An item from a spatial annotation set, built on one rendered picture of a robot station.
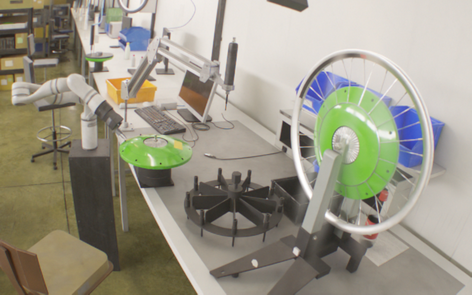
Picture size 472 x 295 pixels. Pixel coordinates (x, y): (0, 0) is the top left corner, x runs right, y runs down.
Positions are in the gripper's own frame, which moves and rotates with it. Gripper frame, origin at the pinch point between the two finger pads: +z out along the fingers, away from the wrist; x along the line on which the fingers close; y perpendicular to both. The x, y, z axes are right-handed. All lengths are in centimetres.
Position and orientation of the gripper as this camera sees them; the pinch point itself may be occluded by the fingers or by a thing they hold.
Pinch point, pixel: (125, 138)
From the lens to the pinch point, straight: 154.7
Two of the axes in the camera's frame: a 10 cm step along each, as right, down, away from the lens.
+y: 6.6, -6.6, -3.7
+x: 1.7, -3.5, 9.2
